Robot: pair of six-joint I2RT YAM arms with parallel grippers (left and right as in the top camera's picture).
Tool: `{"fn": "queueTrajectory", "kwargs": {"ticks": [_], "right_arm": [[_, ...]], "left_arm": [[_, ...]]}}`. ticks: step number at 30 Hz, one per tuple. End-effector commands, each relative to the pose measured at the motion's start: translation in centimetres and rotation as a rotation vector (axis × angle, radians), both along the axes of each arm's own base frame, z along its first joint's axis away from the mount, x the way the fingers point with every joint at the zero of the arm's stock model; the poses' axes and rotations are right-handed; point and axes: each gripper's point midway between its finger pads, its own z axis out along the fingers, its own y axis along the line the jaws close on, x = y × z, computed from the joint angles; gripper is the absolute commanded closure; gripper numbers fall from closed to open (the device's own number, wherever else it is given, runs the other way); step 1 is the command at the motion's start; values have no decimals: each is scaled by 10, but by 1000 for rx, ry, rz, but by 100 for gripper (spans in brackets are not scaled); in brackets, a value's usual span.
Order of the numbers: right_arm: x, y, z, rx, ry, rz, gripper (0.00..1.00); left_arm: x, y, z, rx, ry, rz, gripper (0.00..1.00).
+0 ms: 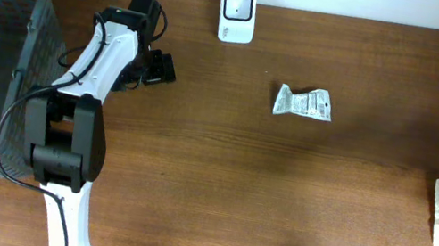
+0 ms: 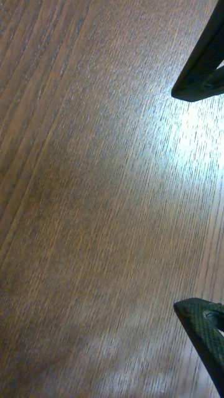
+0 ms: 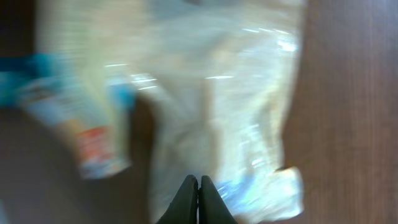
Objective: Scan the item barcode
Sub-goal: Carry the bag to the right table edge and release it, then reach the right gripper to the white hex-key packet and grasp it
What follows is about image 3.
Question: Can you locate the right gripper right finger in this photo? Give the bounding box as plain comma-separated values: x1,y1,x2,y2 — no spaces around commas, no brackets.
198,175,238,224

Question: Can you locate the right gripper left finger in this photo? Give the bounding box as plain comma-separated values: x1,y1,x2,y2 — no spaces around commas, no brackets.
156,175,198,224

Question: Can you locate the beige PanTree snack pouch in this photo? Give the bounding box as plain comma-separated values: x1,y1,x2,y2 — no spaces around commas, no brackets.
141,1,305,223

